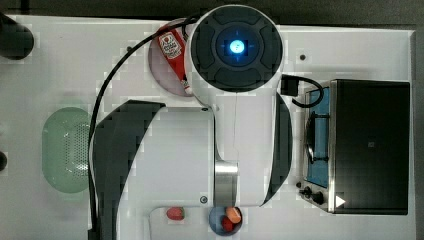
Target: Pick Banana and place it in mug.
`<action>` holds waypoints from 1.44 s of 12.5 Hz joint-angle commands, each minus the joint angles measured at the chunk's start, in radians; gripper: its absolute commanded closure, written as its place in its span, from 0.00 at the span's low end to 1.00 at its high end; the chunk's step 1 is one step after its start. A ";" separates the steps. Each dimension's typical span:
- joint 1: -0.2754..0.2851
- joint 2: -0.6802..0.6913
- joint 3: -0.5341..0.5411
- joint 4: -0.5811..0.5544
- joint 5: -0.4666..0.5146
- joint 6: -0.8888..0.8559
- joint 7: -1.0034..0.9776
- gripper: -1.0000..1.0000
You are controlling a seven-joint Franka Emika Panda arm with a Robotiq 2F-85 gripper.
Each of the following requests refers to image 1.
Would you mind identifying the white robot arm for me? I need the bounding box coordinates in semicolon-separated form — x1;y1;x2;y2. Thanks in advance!
90;5;292;240

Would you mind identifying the grey round plate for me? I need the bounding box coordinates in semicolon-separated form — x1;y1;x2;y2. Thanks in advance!
148;19;192;97

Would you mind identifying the red ketchup bottle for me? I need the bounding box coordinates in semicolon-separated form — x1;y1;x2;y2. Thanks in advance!
156;29;192;95

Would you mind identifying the orange toy fruit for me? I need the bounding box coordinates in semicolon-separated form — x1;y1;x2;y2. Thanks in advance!
226;207;242;224

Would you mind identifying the blue small bowl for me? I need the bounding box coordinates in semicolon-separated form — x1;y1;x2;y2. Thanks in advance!
208;207;243;236

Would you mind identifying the red plush strawberry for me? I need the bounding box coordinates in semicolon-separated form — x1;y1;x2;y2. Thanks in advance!
166;207;185;221

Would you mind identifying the red toy fruit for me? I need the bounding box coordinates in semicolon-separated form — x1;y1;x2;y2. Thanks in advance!
221;216;234;232

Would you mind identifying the black toaster oven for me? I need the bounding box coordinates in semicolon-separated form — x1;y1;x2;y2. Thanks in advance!
297;79;410;215

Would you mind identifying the green perforated colander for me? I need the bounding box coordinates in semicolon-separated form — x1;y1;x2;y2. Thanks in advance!
42;107;90;194

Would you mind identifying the black cylinder cup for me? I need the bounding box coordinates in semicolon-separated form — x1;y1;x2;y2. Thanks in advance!
0;14;34;60

